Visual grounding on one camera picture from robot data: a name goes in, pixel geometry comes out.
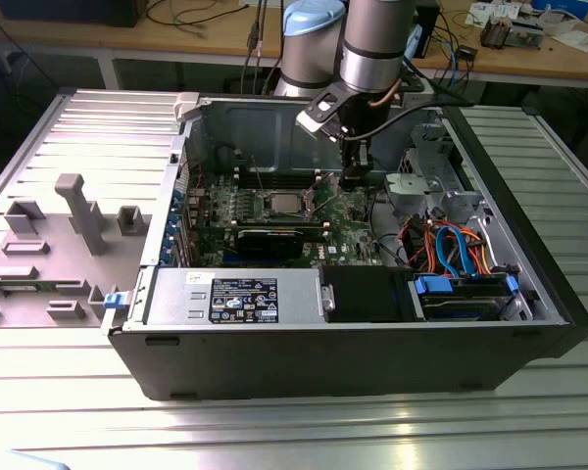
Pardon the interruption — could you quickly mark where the large black box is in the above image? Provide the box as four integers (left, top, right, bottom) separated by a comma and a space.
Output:
0, 0, 146, 29

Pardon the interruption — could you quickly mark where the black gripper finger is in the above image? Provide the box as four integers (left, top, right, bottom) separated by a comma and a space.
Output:
339, 139, 375, 193

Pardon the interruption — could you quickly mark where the pale blue teach pendant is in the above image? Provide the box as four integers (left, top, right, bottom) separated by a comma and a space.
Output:
9, 448, 73, 470

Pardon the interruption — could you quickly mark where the black camera cable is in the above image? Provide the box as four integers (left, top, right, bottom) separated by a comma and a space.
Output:
342, 100, 476, 144

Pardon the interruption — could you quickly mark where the grey parts rack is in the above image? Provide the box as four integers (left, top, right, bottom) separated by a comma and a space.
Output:
0, 172, 154, 329

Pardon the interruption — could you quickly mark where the blue disk carrier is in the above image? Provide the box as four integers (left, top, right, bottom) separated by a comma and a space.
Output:
411, 273, 521, 322

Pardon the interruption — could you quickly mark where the orange wire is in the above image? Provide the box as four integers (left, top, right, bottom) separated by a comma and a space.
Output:
418, 219, 440, 270
458, 222, 495, 276

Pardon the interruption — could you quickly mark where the grey circuit module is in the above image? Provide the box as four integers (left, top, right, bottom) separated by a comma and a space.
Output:
510, 14, 545, 51

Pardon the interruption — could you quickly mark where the metal disk bay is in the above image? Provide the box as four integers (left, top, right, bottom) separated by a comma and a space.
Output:
382, 121, 499, 234

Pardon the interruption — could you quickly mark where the wooden desk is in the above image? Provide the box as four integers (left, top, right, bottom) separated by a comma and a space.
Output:
0, 0, 588, 94

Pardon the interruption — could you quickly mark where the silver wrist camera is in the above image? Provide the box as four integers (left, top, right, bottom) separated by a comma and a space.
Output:
295, 82, 348, 141

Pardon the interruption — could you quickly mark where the blue network cable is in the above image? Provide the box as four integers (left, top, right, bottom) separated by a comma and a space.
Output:
440, 36, 462, 92

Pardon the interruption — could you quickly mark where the black hard disk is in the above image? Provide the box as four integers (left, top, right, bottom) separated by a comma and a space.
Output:
419, 288, 504, 323

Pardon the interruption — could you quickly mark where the blue flat wire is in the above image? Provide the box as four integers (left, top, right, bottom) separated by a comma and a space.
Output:
450, 224, 476, 280
433, 222, 460, 275

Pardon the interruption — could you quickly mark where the CPU socket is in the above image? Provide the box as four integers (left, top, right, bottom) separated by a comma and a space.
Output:
257, 185, 322, 221

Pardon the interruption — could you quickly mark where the hanging usb cable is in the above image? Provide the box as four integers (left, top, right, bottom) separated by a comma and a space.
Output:
254, 0, 269, 60
239, 0, 259, 94

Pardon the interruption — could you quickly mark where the black plastic box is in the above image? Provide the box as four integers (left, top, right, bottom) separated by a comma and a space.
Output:
318, 266, 418, 324

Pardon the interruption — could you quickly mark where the silver power supply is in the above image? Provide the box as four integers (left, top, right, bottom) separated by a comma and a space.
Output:
145, 266, 324, 328

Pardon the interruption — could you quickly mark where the black graphics card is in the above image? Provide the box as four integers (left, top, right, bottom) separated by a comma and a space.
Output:
233, 225, 306, 261

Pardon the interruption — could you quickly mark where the green motherboard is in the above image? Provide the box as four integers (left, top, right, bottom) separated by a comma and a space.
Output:
185, 168, 391, 269

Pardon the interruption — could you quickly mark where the black PC case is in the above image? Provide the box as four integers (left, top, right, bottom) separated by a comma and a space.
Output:
100, 89, 588, 402

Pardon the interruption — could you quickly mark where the metal heat sink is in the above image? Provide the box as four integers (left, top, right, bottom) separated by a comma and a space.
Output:
478, 13, 515, 50

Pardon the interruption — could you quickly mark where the thick black cable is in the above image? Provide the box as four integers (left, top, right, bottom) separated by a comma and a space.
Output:
367, 183, 416, 269

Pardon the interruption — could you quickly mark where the pale grey case latch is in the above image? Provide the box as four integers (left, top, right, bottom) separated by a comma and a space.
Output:
172, 91, 201, 124

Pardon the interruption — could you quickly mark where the black upright box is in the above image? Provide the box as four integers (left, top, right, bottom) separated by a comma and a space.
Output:
418, 0, 443, 60

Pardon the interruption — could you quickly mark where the green RAM stick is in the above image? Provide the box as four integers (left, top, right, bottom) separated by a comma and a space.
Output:
0, 281, 44, 294

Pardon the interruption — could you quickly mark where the white paper sheet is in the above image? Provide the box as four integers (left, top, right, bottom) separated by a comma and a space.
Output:
551, 26, 588, 54
464, 1, 504, 26

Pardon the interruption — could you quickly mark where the red wire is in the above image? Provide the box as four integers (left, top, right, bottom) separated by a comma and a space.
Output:
396, 214, 425, 256

